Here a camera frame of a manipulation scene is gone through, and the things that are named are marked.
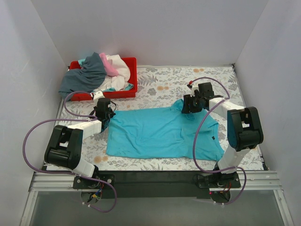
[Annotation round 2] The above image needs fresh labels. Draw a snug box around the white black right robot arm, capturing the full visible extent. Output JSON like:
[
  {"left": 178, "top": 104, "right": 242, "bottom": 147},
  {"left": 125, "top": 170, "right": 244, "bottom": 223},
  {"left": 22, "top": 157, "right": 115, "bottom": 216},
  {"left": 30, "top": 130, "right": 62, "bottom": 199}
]
[{"left": 182, "top": 95, "right": 264, "bottom": 175}]

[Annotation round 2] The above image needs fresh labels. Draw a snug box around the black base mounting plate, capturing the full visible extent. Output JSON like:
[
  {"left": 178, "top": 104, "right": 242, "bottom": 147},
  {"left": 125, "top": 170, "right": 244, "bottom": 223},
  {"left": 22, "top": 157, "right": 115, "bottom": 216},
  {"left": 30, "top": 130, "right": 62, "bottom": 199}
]
[{"left": 72, "top": 171, "right": 243, "bottom": 199}]

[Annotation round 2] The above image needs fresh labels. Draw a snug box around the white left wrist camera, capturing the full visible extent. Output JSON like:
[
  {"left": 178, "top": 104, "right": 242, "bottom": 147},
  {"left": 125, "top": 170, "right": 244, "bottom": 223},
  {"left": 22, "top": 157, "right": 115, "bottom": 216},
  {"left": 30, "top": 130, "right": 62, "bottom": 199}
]
[{"left": 90, "top": 91, "right": 104, "bottom": 104}]

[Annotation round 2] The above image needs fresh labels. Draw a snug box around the dark grey t shirt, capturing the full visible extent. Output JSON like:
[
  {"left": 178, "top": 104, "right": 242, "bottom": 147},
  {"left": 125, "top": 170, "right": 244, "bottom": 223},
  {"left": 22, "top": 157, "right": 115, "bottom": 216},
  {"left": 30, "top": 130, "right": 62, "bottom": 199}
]
[{"left": 59, "top": 52, "right": 107, "bottom": 99}]

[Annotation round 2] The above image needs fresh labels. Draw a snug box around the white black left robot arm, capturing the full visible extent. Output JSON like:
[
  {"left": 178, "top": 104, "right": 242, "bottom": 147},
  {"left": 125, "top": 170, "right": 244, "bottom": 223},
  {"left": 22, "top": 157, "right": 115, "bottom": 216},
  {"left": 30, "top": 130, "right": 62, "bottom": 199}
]
[{"left": 44, "top": 98, "right": 115, "bottom": 178}]

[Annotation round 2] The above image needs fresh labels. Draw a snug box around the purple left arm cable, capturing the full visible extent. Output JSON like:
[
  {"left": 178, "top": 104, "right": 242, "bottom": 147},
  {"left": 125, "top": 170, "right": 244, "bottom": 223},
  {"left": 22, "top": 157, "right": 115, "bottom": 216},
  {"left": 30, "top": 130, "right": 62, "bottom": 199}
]
[{"left": 23, "top": 90, "right": 118, "bottom": 213}]

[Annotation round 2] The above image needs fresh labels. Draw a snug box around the turquoise t shirt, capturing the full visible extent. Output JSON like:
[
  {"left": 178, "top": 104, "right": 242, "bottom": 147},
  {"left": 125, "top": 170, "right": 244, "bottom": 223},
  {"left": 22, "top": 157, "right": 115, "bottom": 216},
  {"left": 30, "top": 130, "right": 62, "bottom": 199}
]
[{"left": 106, "top": 99, "right": 224, "bottom": 161}]

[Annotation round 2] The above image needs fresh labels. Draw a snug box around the white t shirt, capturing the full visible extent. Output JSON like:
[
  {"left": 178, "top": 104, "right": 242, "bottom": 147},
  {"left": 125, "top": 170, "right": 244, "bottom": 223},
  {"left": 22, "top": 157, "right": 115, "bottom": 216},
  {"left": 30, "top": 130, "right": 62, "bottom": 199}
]
[{"left": 94, "top": 53, "right": 134, "bottom": 92}]

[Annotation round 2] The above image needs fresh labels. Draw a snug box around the floral patterned table mat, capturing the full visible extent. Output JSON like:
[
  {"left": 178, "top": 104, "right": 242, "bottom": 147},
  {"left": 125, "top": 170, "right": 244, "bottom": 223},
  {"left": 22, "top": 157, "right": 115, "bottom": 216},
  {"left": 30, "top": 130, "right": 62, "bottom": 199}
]
[{"left": 46, "top": 66, "right": 264, "bottom": 171}]

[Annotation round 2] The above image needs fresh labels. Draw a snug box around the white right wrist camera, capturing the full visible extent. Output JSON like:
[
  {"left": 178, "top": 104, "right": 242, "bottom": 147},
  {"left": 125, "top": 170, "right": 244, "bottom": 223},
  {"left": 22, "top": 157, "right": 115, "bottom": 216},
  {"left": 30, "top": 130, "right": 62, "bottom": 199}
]
[{"left": 187, "top": 81, "right": 214, "bottom": 98}]

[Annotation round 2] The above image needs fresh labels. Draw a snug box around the pink t shirt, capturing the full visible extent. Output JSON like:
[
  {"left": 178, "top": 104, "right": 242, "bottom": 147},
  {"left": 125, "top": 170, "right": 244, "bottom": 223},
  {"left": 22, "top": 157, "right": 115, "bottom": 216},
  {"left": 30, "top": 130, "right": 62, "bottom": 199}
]
[{"left": 99, "top": 53, "right": 119, "bottom": 77}]

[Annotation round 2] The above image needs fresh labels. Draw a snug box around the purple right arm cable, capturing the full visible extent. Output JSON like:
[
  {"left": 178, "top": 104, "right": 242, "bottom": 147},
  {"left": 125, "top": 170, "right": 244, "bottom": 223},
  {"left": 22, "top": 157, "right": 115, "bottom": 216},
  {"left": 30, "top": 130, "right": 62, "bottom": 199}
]
[{"left": 189, "top": 77, "right": 247, "bottom": 206}]

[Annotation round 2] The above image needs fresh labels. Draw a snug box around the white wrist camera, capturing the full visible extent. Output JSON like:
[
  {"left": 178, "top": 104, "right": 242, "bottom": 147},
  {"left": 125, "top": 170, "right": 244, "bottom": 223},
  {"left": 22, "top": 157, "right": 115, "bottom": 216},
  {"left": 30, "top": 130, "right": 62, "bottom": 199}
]
[
  {"left": 187, "top": 81, "right": 214, "bottom": 98},
  {"left": 90, "top": 91, "right": 104, "bottom": 104}
]

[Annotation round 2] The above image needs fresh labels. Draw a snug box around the aluminium frame rail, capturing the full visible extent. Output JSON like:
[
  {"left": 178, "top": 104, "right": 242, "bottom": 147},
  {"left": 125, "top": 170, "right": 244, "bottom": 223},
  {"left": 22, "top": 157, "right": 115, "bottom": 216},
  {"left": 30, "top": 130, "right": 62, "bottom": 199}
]
[{"left": 21, "top": 165, "right": 293, "bottom": 226}]

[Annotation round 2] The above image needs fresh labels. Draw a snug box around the red plastic bin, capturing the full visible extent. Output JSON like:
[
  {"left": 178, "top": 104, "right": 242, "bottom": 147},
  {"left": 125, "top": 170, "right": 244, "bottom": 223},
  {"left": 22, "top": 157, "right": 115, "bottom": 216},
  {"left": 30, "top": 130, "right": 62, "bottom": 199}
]
[{"left": 58, "top": 53, "right": 134, "bottom": 98}]

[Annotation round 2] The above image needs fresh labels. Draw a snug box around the light teal garment in bin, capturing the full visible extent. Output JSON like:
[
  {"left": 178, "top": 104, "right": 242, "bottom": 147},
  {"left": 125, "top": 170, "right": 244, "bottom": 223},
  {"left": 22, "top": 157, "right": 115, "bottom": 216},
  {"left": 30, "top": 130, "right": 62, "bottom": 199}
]
[{"left": 77, "top": 58, "right": 134, "bottom": 93}]

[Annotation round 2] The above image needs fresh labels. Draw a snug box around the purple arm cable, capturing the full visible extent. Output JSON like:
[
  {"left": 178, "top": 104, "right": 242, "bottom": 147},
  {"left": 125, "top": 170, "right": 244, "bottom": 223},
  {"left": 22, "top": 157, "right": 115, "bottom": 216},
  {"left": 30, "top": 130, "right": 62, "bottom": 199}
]
[
  {"left": 23, "top": 90, "right": 118, "bottom": 213},
  {"left": 189, "top": 77, "right": 247, "bottom": 206}
]

